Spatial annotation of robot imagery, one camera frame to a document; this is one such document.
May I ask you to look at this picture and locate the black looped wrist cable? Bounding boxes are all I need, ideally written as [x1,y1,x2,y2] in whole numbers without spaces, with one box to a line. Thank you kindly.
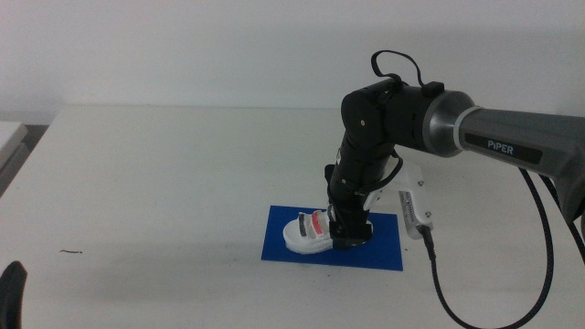
[370,49,446,98]

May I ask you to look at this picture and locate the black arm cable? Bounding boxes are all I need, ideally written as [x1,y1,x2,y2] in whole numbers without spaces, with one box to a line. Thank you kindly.
[540,174,585,266]

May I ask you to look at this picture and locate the white sandal shoe striped straps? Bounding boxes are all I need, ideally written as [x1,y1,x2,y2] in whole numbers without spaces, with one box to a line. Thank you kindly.
[282,209,337,255]

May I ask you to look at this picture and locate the blue rectangular mat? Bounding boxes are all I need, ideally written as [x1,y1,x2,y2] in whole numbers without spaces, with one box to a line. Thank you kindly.
[260,205,404,272]

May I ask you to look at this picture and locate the black braided camera cable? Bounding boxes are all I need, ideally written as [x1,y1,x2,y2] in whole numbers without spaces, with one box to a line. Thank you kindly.
[419,167,556,329]

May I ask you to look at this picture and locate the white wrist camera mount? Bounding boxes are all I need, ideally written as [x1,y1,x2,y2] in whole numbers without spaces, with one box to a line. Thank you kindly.
[364,159,434,241]

